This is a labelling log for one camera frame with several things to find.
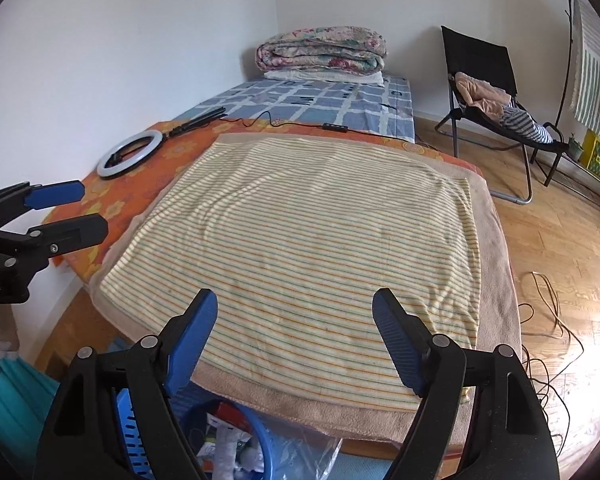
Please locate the white plastic bag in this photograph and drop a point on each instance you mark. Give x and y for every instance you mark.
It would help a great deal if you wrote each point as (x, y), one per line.
(249, 463)

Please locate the white ring light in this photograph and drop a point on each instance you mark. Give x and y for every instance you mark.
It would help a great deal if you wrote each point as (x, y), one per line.
(129, 154)

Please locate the black metal rack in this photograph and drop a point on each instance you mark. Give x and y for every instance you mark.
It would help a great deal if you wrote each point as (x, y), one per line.
(578, 170)

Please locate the teal fabric item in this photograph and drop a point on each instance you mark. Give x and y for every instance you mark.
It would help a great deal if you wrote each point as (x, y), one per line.
(26, 395)

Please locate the orange floral bed sheet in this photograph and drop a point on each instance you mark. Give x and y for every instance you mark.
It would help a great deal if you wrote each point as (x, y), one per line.
(121, 199)

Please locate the green white milk carton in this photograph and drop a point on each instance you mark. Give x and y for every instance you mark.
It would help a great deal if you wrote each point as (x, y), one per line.
(221, 437)

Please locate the striped yellow towel blanket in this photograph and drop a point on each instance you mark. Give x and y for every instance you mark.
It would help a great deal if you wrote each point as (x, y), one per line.
(294, 235)

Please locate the folded floral quilt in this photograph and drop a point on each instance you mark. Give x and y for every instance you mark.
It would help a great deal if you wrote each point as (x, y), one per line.
(351, 49)

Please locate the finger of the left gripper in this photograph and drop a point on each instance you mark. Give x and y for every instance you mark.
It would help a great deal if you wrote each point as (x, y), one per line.
(51, 195)
(49, 240)

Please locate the yellow green crate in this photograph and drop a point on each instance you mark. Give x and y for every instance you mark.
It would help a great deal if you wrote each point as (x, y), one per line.
(590, 157)

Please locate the black ring light stand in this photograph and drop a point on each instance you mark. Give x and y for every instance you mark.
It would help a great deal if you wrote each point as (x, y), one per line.
(196, 122)

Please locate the red cardboard box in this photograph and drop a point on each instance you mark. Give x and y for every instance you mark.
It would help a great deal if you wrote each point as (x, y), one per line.
(233, 415)

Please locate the black cable remote control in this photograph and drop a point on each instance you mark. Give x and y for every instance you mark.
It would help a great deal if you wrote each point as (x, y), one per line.
(333, 127)

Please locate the striped hanging towel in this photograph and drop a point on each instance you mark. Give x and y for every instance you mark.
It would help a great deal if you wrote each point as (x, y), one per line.
(585, 101)

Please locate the blue checked bed sheet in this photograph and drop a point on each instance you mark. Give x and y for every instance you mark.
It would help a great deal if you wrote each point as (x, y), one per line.
(385, 110)

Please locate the striped grey garment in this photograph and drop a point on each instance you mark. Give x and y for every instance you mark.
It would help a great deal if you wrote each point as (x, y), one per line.
(519, 121)

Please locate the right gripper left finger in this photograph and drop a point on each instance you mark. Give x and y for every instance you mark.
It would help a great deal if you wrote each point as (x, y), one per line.
(111, 417)

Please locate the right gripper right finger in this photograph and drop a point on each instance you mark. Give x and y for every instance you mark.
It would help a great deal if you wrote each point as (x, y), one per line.
(508, 436)

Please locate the pink beige clothing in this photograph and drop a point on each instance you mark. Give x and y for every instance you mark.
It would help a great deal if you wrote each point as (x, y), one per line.
(480, 94)

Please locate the black folding chair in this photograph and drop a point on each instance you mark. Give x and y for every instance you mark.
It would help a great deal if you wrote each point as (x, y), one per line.
(490, 62)

